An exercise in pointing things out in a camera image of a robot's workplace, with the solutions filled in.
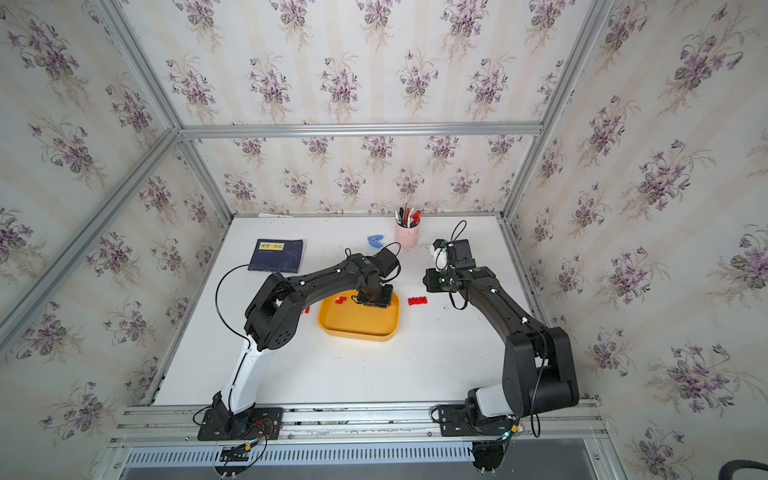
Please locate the dark blue notebook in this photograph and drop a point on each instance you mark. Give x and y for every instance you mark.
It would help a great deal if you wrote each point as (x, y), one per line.
(277, 255)

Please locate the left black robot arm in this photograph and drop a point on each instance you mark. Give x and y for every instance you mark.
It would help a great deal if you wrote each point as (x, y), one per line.
(271, 318)

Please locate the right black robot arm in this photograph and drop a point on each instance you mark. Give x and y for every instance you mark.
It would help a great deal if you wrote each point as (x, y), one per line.
(538, 372)

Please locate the aluminium front rail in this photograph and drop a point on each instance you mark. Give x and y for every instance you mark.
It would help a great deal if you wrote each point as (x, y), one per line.
(344, 434)

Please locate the pink pen cup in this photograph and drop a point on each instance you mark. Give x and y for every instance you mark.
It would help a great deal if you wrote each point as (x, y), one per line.
(407, 225)

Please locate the yellow plastic storage box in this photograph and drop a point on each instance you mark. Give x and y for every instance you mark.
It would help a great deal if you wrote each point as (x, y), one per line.
(354, 321)

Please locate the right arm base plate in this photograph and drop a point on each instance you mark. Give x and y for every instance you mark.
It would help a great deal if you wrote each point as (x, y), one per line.
(456, 420)

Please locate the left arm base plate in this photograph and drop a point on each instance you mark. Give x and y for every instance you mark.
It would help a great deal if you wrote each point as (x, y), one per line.
(246, 426)

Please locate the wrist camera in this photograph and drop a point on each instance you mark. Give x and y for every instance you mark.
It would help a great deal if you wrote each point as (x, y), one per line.
(452, 254)
(387, 265)

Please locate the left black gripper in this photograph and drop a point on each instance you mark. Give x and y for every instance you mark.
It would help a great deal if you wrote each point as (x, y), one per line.
(385, 303)

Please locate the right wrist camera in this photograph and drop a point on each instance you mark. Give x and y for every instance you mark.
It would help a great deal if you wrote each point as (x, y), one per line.
(452, 254)

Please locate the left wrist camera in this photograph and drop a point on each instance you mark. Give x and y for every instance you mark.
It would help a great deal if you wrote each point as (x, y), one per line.
(387, 265)

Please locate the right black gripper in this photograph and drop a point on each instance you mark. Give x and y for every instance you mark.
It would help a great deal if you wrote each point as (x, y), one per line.
(430, 280)

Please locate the blue plastic clip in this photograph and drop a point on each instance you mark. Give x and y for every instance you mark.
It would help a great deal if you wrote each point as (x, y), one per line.
(376, 241)

